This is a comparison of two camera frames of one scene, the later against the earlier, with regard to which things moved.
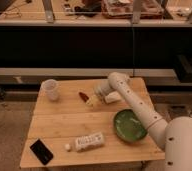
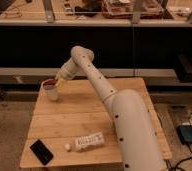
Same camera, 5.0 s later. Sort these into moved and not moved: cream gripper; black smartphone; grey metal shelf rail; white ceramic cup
Moved: cream gripper
Not moved: white ceramic cup; black smartphone; grey metal shelf rail
